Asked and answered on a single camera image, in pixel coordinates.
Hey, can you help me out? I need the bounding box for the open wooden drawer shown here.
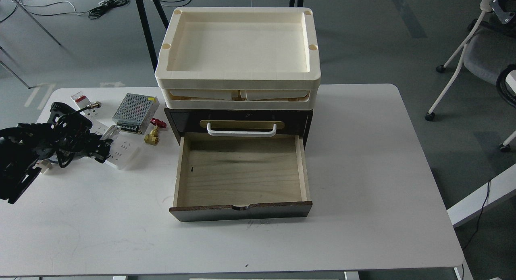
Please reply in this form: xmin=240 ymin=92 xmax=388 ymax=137
xmin=169 ymin=133 xmax=313 ymax=222

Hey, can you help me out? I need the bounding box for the white power strip with cable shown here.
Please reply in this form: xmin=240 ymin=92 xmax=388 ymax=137
xmin=87 ymin=117 xmax=141 ymax=169

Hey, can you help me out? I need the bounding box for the white upper drawer handle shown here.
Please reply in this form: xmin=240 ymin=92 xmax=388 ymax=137
xmin=206 ymin=122 xmax=278 ymax=138

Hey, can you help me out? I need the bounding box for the brass valve red handle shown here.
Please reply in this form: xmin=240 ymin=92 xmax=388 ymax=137
xmin=144 ymin=118 xmax=167 ymax=146

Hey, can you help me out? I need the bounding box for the cream plastic stacked tray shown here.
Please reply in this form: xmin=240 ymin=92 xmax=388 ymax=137
xmin=155 ymin=7 xmax=321 ymax=110

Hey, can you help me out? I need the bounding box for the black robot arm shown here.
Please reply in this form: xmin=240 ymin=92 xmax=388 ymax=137
xmin=0 ymin=102 xmax=113 ymax=204

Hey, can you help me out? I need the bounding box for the silver metal power supply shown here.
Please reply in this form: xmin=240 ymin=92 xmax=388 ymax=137
xmin=112 ymin=94 xmax=160 ymax=134

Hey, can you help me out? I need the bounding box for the white red circuit breaker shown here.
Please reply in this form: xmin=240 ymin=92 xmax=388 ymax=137
xmin=71 ymin=91 xmax=99 ymax=118

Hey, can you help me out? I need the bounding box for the white table edge right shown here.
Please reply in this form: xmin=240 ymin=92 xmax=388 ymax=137
xmin=447 ymin=175 xmax=516 ymax=228

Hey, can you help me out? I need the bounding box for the black cable bundle on floor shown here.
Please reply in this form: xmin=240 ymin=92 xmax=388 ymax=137
xmin=87 ymin=0 xmax=131 ymax=20

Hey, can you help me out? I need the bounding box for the white frame grey chair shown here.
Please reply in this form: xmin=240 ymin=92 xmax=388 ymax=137
xmin=424 ymin=0 xmax=516 ymax=152

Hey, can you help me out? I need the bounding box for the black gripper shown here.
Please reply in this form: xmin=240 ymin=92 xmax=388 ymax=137
xmin=36 ymin=102 xmax=112 ymax=168

